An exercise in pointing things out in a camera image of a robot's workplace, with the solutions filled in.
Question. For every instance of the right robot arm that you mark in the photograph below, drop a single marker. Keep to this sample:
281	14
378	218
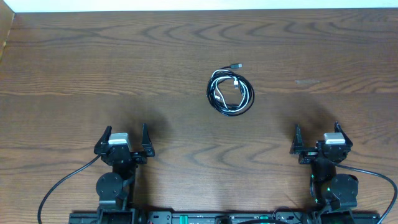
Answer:
332	192

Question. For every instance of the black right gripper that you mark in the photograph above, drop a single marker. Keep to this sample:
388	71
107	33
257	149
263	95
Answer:
309	154

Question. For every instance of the clear tape piece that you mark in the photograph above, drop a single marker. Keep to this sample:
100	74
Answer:
307	82

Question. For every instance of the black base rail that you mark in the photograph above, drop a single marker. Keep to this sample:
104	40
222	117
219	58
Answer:
165	217

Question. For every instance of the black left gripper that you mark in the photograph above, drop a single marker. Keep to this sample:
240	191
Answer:
148	149

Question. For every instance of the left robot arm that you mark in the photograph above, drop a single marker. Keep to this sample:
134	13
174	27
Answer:
115	189

